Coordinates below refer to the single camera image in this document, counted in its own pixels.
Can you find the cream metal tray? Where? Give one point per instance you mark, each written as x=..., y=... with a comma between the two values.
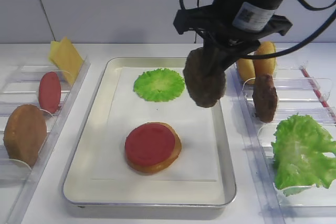
x=80, y=188

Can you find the left top bun half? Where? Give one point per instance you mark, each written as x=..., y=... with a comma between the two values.
x=246, y=70

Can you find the round green lettuce piece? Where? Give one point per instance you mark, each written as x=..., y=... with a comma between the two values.
x=159, y=85

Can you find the upright red tomato slice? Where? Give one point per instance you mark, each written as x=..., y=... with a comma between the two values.
x=49, y=93

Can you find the white paper liner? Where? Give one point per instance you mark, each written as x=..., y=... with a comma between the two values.
x=193, y=124

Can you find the right gripper black finger holding patty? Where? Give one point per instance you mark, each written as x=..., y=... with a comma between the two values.
x=216, y=56

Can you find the large green lettuce leaf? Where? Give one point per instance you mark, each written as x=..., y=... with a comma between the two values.
x=299, y=153

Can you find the red strip on rack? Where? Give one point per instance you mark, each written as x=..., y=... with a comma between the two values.
x=318, y=93

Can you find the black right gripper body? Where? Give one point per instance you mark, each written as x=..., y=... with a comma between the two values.
x=222, y=34

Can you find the clear acrylic rack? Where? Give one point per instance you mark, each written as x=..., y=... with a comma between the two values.
x=19, y=86
x=296, y=204

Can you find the lighter brown meat patty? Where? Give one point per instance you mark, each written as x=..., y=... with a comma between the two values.
x=265, y=98

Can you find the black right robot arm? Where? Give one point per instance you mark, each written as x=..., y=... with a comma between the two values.
x=247, y=15

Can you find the bottom bun slice on tray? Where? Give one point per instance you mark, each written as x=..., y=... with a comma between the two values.
x=162, y=165

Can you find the dark brown meat patty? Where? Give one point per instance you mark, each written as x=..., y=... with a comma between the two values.
x=204, y=90

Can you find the pale yellow cheese slice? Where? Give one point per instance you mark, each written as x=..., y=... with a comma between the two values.
x=54, y=45

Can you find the clear acrylic rack left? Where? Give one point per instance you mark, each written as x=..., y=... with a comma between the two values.
x=19, y=86

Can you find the clear acrylic rack right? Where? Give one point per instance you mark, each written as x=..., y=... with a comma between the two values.
x=296, y=204

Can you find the upright brown bun slice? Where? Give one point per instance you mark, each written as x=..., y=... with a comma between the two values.
x=24, y=134

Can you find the right top bun half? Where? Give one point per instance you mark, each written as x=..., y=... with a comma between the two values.
x=265, y=66

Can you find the bun half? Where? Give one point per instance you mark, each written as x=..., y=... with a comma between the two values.
x=265, y=66
x=246, y=70

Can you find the orange cheese slice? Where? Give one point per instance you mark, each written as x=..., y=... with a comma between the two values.
x=69, y=60

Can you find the red tomato slice on bun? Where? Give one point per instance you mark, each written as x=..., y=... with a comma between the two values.
x=149, y=144

